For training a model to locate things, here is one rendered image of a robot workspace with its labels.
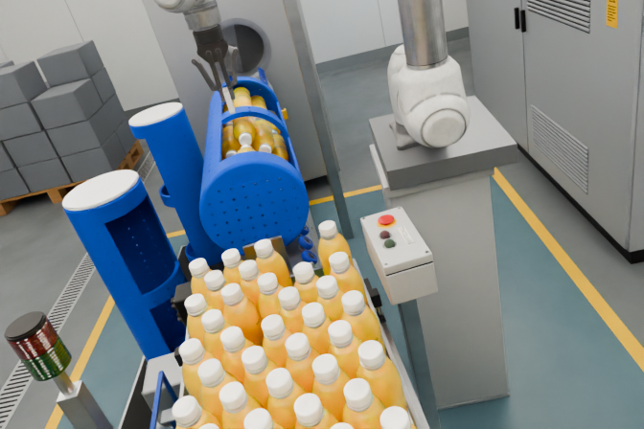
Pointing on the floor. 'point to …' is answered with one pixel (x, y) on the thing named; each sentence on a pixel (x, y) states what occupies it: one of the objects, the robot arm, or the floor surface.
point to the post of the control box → (418, 357)
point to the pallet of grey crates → (59, 125)
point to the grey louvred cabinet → (566, 71)
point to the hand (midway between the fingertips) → (228, 101)
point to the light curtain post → (310, 85)
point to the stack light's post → (82, 409)
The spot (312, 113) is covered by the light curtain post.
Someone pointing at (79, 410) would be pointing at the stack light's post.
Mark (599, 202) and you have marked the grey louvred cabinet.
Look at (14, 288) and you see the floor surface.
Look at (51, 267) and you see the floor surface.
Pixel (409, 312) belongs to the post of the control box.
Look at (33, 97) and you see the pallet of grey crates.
